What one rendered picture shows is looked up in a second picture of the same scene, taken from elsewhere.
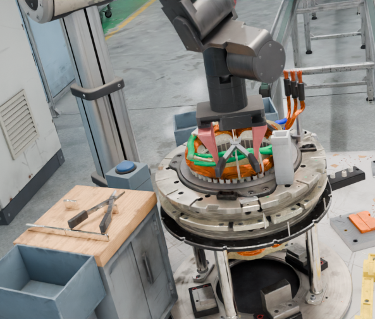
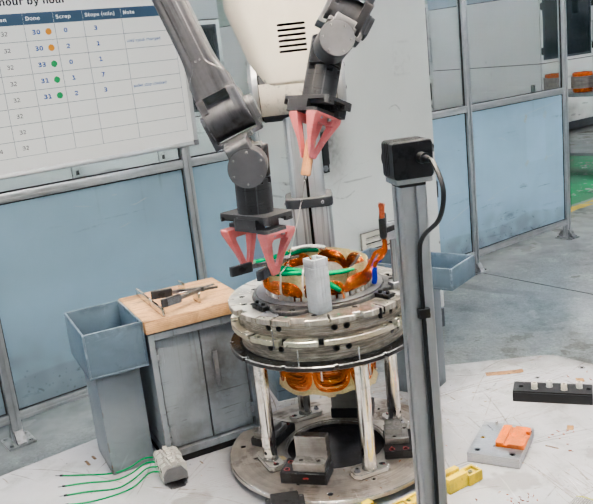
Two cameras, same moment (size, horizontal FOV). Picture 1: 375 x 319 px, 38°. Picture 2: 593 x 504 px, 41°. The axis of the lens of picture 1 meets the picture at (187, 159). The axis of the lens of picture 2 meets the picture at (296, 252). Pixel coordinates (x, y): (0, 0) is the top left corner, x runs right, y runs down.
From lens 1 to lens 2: 0.84 m
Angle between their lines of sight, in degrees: 35
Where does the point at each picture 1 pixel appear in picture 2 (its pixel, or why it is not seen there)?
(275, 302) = (306, 451)
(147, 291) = (212, 393)
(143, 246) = (218, 346)
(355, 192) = (560, 412)
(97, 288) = (138, 354)
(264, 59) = (237, 164)
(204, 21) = (214, 124)
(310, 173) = (347, 313)
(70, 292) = (102, 339)
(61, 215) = not seen: hidden behind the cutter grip
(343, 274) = not seen: hidden behind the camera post
